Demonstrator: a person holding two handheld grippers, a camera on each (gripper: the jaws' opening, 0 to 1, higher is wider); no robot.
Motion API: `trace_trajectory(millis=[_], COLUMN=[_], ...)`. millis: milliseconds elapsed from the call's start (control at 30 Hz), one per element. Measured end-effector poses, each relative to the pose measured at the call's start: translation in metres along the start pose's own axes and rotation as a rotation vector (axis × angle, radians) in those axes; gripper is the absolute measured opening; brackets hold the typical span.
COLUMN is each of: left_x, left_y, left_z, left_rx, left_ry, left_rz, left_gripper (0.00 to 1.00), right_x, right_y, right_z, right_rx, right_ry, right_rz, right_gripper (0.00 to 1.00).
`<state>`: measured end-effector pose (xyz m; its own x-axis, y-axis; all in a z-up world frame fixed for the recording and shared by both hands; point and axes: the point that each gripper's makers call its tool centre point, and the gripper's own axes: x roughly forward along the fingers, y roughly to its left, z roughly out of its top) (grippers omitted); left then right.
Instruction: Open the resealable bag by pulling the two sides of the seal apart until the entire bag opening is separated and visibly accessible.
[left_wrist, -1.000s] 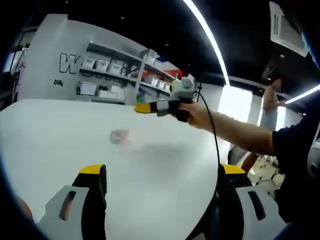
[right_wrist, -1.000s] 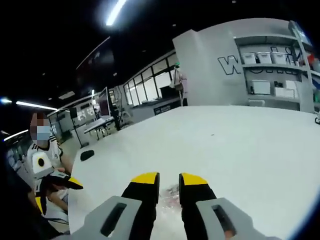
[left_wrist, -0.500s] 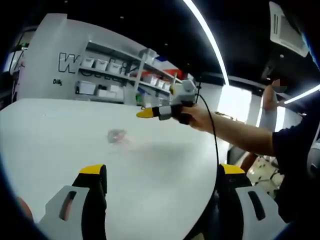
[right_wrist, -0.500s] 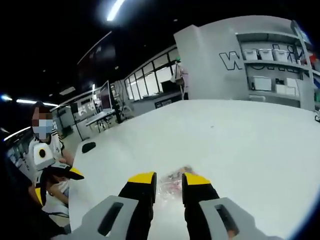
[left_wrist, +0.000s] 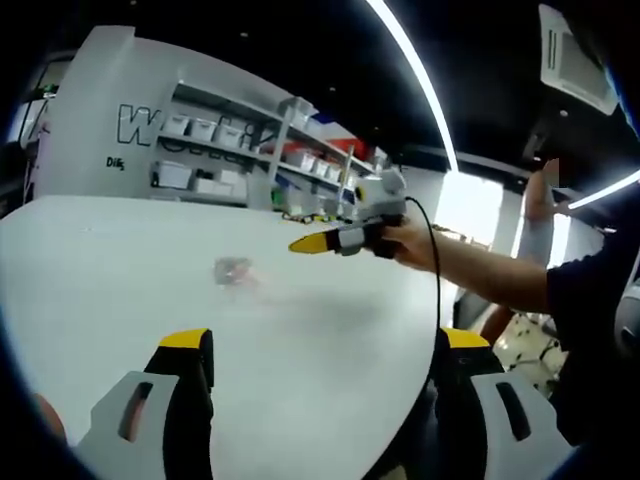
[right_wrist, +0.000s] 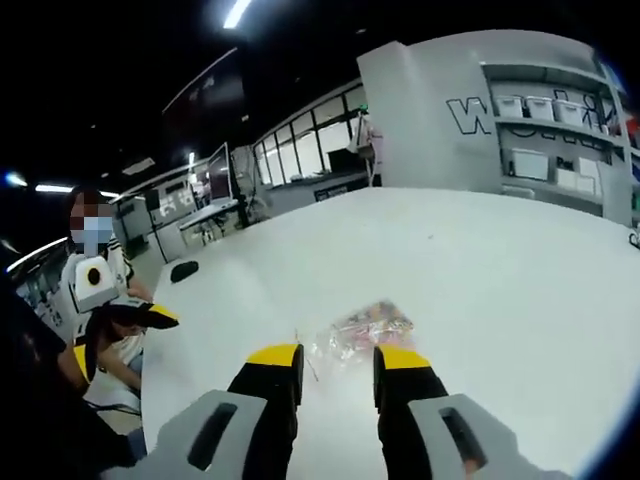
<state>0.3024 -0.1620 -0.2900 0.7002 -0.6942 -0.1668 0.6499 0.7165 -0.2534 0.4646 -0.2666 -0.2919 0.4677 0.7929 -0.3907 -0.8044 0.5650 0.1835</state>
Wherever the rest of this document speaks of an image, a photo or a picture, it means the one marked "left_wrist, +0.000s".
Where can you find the white storage box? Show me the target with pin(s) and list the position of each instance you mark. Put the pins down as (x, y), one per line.
(178, 126)
(229, 135)
(203, 130)

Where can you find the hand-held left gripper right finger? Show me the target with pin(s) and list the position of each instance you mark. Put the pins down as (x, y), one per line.
(460, 400)

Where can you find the person's left hand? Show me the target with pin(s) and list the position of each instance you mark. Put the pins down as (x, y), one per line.
(50, 415)

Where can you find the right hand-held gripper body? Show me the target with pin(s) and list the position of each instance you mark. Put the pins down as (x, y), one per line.
(380, 200)

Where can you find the person's right hand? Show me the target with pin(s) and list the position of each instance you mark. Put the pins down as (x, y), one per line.
(417, 247)

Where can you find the tall grey shelf rack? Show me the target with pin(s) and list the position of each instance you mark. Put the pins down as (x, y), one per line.
(285, 130)

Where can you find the curved ceiling light strip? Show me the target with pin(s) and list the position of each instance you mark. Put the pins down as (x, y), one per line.
(425, 90)

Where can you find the grey metal shelf unit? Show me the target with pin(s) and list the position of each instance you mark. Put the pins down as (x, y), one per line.
(225, 102)

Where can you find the large white storage bin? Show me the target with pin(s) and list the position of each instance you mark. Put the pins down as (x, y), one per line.
(174, 176)

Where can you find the clear resealable bag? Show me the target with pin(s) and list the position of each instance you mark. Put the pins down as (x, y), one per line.
(232, 270)

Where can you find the ceiling air conditioner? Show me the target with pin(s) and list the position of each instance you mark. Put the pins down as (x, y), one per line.
(575, 55)

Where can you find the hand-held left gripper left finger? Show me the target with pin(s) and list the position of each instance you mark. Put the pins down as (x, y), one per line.
(185, 400)

